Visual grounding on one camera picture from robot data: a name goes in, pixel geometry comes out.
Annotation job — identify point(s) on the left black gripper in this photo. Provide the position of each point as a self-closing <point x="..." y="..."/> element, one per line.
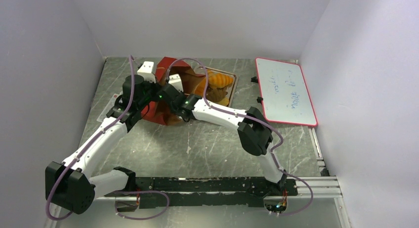
<point x="151" y="84"/>

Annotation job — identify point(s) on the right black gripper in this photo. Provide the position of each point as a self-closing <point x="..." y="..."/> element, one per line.
<point x="166" y="90"/>

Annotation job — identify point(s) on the long orange fake baguette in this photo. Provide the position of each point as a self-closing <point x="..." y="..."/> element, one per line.
<point x="201" y="86"/>

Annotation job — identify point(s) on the red paper bag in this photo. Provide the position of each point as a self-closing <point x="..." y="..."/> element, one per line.
<point x="159" y="112"/>

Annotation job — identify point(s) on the dark fake bread loaf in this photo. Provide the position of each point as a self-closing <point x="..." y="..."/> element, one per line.
<point x="216" y="95"/>

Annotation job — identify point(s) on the orange fake croissant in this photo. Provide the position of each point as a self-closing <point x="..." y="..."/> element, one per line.
<point x="218" y="80"/>

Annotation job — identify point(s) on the silver metal tray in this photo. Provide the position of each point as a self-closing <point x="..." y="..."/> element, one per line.
<point x="230" y="89"/>

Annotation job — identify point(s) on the pale fake bread slice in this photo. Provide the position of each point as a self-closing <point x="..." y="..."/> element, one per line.
<point x="224" y="102"/>

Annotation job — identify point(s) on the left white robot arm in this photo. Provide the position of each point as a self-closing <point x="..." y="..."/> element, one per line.
<point x="70" y="184"/>

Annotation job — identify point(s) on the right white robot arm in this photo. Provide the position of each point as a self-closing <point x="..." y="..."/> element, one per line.
<point x="255" y="133"/>

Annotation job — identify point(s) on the clear plastic packet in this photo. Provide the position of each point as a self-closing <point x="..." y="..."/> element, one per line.
<point x="107" y="108"/>

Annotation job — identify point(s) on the black whiteboard clip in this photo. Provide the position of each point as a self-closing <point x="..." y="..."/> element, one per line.
<point x="259" y="99"/>
<point x="254" y="79"/>

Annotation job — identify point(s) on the pink framed whiteboard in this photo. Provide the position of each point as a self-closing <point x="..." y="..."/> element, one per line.
<point x="285" y="96"/>

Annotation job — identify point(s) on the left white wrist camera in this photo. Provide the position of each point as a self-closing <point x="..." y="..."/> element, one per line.
<point x="147" y="70"/>

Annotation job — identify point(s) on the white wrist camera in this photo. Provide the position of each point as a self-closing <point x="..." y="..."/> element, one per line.
<point x="147" y="70"/>
<point x="176" y="82"/>

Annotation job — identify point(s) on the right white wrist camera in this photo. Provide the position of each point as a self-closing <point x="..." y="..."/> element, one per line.
<point x="176" y="82"/>

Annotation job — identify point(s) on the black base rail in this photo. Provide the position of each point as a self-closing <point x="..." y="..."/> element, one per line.
<point x="175" y="192"/>

